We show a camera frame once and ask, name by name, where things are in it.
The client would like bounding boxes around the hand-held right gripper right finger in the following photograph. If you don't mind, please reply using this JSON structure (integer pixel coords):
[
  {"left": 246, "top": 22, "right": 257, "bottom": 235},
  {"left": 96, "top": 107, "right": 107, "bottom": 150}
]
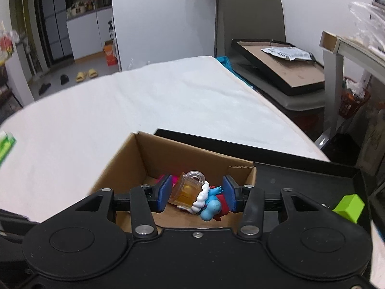
[{"left": 223, "top": 175, "right": 355, "bottom": 238}]

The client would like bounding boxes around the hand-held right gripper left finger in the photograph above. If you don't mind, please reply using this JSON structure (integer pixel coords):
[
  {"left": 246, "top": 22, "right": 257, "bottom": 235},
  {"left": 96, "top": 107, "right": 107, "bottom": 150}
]
[{"left": 42, "top": 176, "right": 173, "bottom": 239}]

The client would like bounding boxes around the pink toy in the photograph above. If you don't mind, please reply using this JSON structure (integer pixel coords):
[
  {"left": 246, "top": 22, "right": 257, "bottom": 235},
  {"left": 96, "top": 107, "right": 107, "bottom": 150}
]
[{"left": 155, "top": 174, "right": 181, "bottom": 191}]

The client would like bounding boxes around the clear toy beer mug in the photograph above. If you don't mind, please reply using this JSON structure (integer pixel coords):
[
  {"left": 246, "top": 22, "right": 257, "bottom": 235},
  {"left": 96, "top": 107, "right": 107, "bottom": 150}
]
[{"left": 168, "top": 171, "right": 211, "bottom": 214}]

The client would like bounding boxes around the blue toy figure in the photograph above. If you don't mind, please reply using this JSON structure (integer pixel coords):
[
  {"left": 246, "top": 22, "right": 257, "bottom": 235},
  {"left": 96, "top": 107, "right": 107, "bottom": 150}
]
[{"left": 200, "top": 187, "right": 226, "bottom": 222}]

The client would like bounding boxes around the brown cardboard box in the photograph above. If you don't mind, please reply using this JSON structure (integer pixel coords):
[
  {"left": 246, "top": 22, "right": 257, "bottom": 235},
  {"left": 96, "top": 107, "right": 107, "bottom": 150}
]
[{"left": 90, "top": 131, "right": 257, "bottom": 235}]

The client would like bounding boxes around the black tray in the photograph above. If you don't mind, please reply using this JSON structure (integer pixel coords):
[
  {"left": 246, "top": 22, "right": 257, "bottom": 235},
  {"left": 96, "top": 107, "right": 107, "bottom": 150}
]
[{"left": 153, "top": 128, "right": 373, "bottom": 226}]

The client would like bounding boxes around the lime green hexagonal box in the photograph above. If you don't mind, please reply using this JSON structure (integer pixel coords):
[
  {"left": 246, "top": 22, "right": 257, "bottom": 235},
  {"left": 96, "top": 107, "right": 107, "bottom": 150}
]
[{"left": 332, "top": 194, "right": 365, "bottom": 224}]

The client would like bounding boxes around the teal cloth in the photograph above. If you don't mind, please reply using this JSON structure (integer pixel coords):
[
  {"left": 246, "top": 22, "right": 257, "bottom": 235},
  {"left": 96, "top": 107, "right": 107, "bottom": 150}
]
[{"left": 215, "top": 56, "right": 256, "bottom": 91}]

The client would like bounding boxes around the crumpled clear plastic wrap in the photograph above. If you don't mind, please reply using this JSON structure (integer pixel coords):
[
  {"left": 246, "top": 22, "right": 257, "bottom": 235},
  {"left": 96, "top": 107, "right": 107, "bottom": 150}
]
[{"left": 128, "top": 57, "right": 154, "bottom": 70}]

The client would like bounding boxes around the orange carton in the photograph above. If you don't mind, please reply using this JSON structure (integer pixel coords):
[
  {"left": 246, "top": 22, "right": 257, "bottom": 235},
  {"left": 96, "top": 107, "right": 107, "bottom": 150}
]
[{"left": 103, "top": 40, "right": 118, "bottom": 66}]

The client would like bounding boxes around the orange basket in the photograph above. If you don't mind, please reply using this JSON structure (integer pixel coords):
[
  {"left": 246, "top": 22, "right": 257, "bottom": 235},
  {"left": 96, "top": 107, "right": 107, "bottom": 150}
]
[{"left": 338, "top": 77, "right": 371, "bottom": 119}]

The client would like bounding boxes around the white mail bag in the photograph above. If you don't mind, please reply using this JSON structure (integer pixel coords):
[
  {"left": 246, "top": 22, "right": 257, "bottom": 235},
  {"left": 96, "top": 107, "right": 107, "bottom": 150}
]
[{"left": 260, "top": 45, "right": 315, "bottom": 62}]

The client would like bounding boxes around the grey desk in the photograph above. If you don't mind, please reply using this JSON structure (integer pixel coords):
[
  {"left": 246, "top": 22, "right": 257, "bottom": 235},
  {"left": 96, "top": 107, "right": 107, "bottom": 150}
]
[{"left": 319, "top": 31, "right": 385, "bottom": 149}]

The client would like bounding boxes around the green tissue packet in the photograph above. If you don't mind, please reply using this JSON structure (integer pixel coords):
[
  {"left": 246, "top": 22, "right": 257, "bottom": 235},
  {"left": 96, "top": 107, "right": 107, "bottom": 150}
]
[{"left": 0, "top": 131, "right": 16, "bottom": 166}]

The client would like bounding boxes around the white floor cabinet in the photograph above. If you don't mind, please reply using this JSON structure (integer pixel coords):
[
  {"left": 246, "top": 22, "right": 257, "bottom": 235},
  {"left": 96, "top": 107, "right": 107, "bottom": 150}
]
[{"left": 66, "top": 6, "right": 114, "bottom": 61}]

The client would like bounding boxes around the grey chair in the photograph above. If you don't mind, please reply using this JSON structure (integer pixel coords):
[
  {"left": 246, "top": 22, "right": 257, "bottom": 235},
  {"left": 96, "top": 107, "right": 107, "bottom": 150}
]
[{"left": 215, "top": 0, "right": 327, "bottom": 112}]

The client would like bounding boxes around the black framed sliding door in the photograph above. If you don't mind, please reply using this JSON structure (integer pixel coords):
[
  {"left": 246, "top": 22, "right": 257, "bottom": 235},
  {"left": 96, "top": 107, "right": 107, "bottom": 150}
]
[{"left": 33, "top": 0, "right": 74, "bottom": 65}]

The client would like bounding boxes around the large clear plastic bag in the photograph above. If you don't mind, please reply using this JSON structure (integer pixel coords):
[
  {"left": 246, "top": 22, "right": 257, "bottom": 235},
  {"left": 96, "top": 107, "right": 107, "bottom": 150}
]
[{"left": 348, "top": 0, "right": 385, "bottom": 53}]

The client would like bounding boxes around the black picture frame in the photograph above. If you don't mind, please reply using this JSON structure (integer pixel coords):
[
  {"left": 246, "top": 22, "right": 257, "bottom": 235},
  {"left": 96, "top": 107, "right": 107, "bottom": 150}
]
[{"left": 231, "top": 39, "right": 326, "bottom": 97}]

